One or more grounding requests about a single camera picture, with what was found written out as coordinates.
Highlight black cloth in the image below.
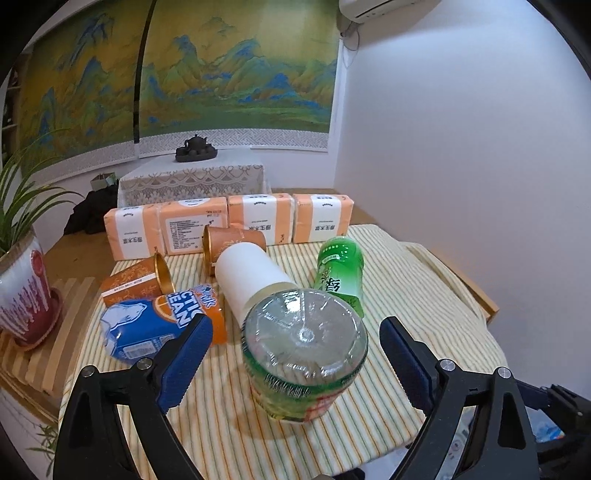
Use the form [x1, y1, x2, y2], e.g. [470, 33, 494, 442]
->
[64, 188, 122, 236]

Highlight air conditioner cable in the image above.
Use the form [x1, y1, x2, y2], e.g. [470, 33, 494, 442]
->
[339, 22, 362, 52]

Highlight white and red flower pot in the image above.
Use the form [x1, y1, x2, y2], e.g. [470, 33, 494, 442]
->
[0, 230, 52, 344]

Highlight striped yellow cloth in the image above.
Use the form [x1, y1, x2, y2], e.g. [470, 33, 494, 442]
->
[57, 224, 491, 480]

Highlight white air conditioner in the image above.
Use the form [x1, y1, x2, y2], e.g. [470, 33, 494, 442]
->
[338, 0, 435, 24]

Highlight green tea bottle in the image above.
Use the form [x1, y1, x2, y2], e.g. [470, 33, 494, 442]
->
[313, 234, 365, 319]
[242, 288, 370, 424]

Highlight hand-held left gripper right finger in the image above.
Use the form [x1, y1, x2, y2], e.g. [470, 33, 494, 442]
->
[379, 316, 542, 480]

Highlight orange cup with gold rim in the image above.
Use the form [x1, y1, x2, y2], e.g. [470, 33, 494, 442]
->
[100, 252, 174, 308]
[202, 224, 267, 276]

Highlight white lace tablecloth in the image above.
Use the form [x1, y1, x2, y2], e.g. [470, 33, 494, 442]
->
[117, 161, 271, 209]

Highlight brown pot saucer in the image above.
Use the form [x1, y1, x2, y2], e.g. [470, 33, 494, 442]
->
[9, 287, 64, 353]

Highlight green potted plant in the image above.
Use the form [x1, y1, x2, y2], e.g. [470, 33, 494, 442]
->
[0, 129, 84, 259]

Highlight landscape wall painting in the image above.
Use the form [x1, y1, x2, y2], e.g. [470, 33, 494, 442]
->
[9, 0, 341, 184]

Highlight dark teapot set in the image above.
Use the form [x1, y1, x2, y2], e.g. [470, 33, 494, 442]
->
[174, 133, 217, 164]

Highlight orange tissue pack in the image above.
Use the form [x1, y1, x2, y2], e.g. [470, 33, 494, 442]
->
[103, 205, 163, 262]
[159, 197, 230, 256]
[228, 193, 296, 246]
[293, 193, 355, 245]

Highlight striped wooden mat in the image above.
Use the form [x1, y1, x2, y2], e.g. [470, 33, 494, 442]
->
[0, 276, 109, 396]

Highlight small cardboard box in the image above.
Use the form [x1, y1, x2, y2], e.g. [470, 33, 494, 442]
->
[89, 171, 119, 191]

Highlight black pole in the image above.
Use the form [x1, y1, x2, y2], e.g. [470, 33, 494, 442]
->
[132, 0, 158, 145]

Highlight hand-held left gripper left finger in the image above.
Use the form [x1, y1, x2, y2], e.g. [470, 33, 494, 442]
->
[55, 316, 214, 480]

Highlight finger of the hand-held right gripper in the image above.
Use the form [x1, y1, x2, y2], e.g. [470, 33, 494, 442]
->
[516, 381, 591, 462]

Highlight blue and orange snack packet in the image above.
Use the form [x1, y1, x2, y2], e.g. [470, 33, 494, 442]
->
[100, 283, 228, 365]

